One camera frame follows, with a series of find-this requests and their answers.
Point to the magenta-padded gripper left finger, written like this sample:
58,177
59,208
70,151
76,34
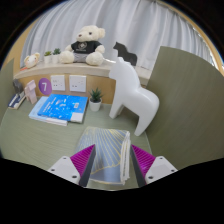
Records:
65,168

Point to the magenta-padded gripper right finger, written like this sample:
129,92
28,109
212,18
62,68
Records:
160,168

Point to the blue towel with yellow print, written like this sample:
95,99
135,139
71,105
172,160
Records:
108,153

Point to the bright blue book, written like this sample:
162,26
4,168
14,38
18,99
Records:
63,106

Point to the green partition panel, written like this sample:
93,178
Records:
6,90
190,106

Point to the spiky potted plant white pot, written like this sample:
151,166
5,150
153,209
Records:
95,105

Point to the large white horse figure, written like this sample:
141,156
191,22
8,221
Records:
131,91

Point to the pink horse figure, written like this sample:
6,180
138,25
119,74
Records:
31,93

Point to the dark blue notebook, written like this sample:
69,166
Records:
16,101

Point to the round purple number sign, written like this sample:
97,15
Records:
44,87

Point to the dark grey horse figure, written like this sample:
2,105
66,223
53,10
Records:
17,86

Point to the wooden back ledge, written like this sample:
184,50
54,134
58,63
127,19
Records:
66,69

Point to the small potted plant white pot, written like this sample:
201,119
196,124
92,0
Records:
56,58
48,59

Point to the cream and orange plush toy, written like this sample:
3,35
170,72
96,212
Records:
31,60

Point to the black horse figure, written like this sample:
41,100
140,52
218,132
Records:
126,53

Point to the cream teddy bear black shirt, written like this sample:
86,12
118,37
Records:
85,46

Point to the white grey curtain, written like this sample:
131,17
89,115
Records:
140,26

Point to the white wall socket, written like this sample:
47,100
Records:
77,83
57,82

